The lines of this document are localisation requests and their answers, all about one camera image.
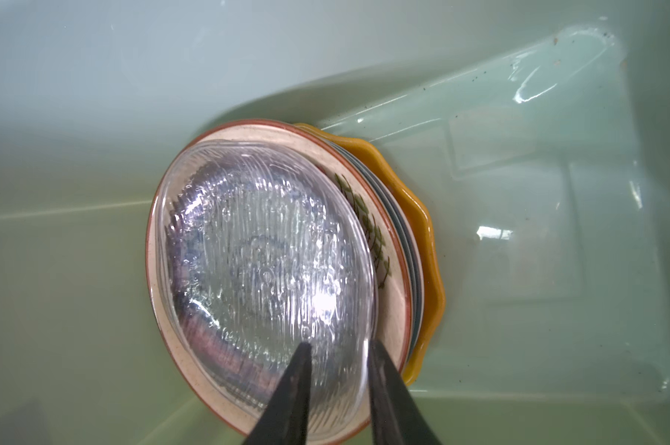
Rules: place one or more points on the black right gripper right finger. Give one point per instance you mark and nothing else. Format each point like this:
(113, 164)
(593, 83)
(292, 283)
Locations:
(395, 418)

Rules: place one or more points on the yellow dotted plate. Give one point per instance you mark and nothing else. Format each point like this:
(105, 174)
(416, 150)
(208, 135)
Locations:
(420, 220)

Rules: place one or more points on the black rimmed white plate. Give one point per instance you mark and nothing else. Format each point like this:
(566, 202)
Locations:
(406, 237)

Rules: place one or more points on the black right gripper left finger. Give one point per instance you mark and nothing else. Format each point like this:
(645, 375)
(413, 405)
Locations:
(285, 419)

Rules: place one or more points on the mint green plastic bin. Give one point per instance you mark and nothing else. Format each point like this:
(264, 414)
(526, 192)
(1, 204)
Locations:
(537, 134)

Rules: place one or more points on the clear glass plate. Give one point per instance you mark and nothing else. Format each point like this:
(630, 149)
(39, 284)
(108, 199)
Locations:
(262, 278)

